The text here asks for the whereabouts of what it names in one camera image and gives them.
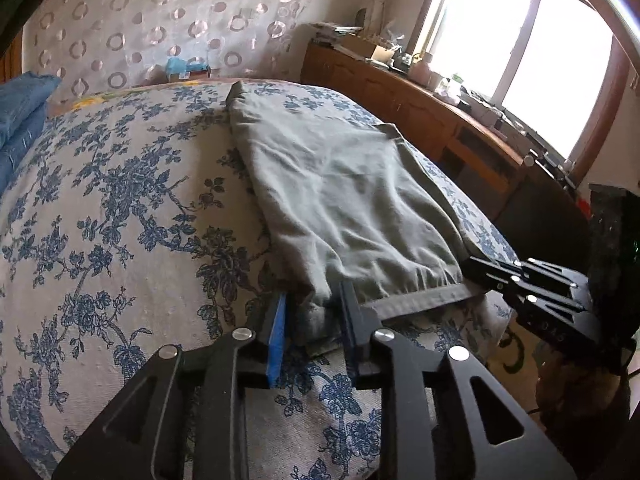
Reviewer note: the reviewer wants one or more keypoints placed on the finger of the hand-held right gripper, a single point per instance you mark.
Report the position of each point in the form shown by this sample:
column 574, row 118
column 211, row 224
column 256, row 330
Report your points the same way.
column 510, row 266
column 540, row 296

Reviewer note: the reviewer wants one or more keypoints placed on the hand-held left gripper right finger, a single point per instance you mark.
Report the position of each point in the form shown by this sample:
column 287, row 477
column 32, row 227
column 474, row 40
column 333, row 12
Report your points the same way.
column 350, row 325

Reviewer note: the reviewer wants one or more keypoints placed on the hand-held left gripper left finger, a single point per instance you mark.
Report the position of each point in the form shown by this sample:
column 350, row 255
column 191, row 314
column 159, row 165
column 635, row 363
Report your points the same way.
column 276, row 332

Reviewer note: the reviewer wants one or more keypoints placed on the grey pants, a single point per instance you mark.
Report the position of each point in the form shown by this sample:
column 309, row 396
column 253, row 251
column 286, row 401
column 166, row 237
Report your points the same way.
column 340, row 190

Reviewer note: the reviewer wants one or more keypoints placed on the long wooden cabinet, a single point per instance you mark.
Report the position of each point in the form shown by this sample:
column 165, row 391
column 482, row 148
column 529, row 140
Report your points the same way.
column 415, row 105

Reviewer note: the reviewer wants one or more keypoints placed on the blue floral bedsheet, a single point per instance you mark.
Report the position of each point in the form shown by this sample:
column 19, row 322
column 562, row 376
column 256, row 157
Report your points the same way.
column 125, row 210

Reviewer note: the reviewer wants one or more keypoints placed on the white jar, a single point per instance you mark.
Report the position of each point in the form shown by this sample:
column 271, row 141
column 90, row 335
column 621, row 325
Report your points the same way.
column 430, row 72

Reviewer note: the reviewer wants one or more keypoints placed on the window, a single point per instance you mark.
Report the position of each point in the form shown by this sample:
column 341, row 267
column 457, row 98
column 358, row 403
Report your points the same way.
column 520, row 45

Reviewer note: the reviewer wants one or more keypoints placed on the open cardboard box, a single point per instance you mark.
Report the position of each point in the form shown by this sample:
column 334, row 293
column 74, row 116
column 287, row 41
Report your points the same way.
column 372, row 50

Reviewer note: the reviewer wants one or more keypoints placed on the cardboard box with blue bags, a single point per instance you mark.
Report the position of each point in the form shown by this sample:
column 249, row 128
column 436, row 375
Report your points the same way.
column 187, row 70

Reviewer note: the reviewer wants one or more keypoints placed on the circle pattern curtain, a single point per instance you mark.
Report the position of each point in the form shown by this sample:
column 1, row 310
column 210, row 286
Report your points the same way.
column 165, row 15

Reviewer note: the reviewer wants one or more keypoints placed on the folded blue jeans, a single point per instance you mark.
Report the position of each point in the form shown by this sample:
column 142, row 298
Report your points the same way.
column 20, row 110

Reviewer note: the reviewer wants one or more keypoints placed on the wooden wardrobe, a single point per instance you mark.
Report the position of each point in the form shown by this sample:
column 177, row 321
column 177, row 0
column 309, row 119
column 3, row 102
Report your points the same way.
column 10, row 62

